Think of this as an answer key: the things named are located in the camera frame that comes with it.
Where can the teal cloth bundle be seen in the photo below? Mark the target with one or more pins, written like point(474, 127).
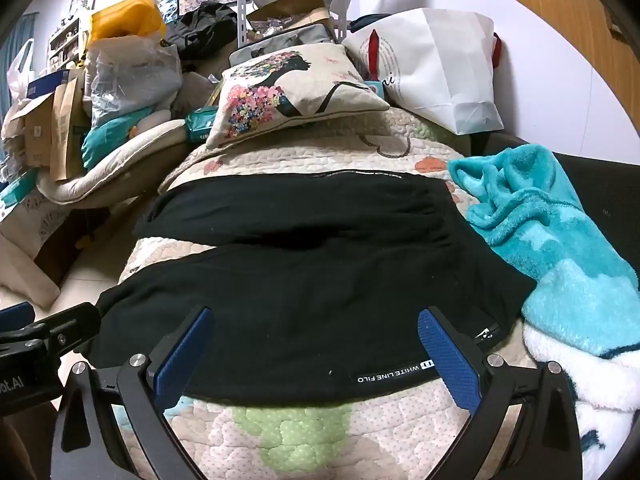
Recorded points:
point(105, 135)

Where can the black pants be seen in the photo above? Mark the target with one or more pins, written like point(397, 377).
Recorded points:
point(300, 285)

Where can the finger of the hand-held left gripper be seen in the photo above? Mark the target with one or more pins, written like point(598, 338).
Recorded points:
point(15, 317)
point(70, 325)

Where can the white metal shelf rack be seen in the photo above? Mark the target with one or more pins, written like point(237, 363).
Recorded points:
point(243, 0)

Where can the white paper bag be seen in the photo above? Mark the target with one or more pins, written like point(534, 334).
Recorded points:
point(440, 70)

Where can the white plastic bag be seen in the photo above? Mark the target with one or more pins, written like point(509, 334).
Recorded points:
point(20, 70)

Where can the small teal box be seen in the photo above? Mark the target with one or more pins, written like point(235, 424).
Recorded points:
point(375, 88)

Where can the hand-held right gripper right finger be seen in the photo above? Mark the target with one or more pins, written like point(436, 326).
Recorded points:
point(447, 360)

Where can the brown paper bag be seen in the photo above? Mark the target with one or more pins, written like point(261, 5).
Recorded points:
point(67, 125)

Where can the teal and white fleece blanket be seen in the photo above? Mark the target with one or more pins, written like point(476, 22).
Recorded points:
point(550, 240)

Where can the heart print quilt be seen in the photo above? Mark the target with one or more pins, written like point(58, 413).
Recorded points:
point(300, 440)

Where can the teal wipes packet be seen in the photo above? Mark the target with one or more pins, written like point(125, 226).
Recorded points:
point(200, 122)

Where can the white bookshelf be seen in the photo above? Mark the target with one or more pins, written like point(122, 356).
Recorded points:
point(67, 40)

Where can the black bag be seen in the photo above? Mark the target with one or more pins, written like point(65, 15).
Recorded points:
point(205, 30)

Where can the floral print pillow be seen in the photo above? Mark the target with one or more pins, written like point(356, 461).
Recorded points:
point(280, 95)

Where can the blue box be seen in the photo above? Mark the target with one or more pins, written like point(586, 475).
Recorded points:
point(47, 82)

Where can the grey printed cushion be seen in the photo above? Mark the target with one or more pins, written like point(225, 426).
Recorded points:
point(280, 42)

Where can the teal tissue packet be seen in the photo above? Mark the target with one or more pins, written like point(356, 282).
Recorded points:
point(17, 187)

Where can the clear plastic bag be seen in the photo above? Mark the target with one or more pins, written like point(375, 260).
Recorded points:
point(130, 80)

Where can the yellow bag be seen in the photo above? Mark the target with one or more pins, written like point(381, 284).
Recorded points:
point(125, 17)

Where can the cream printed cushion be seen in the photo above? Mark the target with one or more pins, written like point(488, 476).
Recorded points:
point(30, 240)

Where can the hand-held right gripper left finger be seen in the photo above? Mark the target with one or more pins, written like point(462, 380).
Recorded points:
point(182, 360)

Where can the wooden door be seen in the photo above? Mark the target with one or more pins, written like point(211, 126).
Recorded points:
point(550, 0)

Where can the open cardboard box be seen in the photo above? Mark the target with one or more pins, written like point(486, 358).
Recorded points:
point(290, 7)

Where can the cream padded cushion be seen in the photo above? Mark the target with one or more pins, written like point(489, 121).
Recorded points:
point(125, 165)

